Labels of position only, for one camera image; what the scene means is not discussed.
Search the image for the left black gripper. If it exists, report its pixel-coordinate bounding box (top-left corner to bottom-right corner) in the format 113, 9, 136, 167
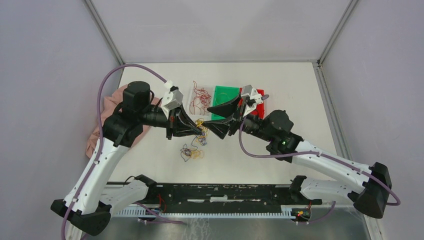
139, 101, 203, 140

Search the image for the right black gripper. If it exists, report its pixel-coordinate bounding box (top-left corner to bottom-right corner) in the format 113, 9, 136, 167
201, 93, 274, 142

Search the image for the yellow wire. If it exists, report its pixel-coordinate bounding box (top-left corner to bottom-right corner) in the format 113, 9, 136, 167
193, 118, 210, 143

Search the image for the coloured wire bundle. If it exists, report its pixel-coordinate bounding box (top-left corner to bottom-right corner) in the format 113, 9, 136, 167
179, 134, 209, 163

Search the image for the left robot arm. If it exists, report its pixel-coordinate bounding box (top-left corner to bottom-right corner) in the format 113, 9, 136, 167
50, 81, 201, 236

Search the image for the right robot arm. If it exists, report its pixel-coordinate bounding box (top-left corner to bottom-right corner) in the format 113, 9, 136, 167
204, 96, 393, 219

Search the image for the green plastic bin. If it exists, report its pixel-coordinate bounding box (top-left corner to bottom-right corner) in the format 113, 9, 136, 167
212, 85, 241, 107

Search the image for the clear plastic bin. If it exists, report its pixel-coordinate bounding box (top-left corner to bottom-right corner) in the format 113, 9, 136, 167
185, 84, 215, 119

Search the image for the red plastic bin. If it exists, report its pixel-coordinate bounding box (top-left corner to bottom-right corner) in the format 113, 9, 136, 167
251, 89, 265, 119

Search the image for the pink cloth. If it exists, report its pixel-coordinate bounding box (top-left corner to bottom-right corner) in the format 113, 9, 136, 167
85, 84, 160, 159

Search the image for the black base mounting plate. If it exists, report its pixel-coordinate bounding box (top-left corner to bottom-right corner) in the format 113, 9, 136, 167
141, 183, 323, 214

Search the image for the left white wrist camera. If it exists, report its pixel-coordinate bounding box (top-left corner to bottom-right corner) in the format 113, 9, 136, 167
161, 86, 184, 112

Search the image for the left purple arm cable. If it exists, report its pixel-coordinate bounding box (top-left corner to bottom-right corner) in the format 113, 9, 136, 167
61, 63, 173, 240

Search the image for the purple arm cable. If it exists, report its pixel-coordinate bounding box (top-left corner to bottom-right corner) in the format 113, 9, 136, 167
238, 94, 402, 224
61, 63, 173, 240

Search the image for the white slotted cable duct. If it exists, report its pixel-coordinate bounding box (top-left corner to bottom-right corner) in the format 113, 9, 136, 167
114, 205, 296, 220

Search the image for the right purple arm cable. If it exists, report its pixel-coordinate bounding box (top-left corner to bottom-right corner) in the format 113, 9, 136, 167
238, 94, 402, 224

